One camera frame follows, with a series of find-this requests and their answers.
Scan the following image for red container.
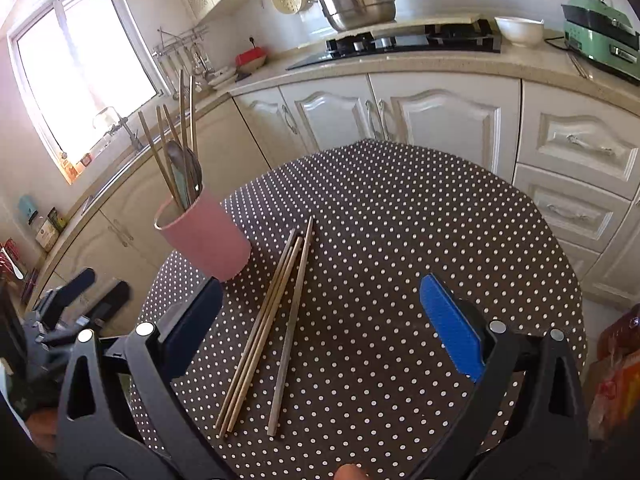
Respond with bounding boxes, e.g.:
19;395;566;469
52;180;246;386
235;47;267;72

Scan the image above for wooden chopstick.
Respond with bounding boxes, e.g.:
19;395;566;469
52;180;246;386
138;111;180;206
215;229;298;436
163;104;183;148
179;69;190;153
156;105;185;208
220;236;304;438
227;240;306;435

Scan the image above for cardboard boxes on counter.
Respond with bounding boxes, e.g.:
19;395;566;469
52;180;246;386
30;207;67;253

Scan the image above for black gas stove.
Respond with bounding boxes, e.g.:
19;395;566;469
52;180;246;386
286;19;502;71

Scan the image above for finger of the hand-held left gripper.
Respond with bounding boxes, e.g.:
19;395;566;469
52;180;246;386
42;267;96;321
75;281;130;333

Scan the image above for white bowl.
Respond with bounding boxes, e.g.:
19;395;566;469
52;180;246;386
494;16;545;48

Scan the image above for window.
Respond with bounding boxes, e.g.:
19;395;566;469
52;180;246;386
7;0;163;184

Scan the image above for orange snack package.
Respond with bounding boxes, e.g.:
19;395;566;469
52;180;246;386
587;305;640;442

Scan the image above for pink utensil holder cup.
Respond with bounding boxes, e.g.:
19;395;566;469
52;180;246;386
153;191;251;282

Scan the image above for green electric grill appliance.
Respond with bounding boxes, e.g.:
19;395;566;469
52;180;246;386
560;0;640;83

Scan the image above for metal utensil rail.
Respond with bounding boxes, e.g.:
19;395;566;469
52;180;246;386
152;25;211;58

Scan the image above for black spoon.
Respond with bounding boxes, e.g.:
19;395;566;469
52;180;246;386
186;150;204;198

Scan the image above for row of hanging metal utensils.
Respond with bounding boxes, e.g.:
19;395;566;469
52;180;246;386
165;45;212;102

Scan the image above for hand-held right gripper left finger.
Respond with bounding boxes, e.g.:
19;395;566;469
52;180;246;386
56;277;223;480

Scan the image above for cream kitchen base cabinets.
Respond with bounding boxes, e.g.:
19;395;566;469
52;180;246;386
30;72;640;311

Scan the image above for metal chopsticks pair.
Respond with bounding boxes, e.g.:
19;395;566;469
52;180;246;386
567;52;592;80

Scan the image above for grey chopstick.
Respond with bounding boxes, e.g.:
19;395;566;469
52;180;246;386
266;216;315;437

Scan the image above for person's left hand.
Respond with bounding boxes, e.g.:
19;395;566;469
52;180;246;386
27;407;58;453

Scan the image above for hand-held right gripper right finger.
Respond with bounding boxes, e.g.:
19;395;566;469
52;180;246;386
419;274;588;480

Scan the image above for metal faucet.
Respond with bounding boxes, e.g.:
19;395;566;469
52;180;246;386
92;106;143;152

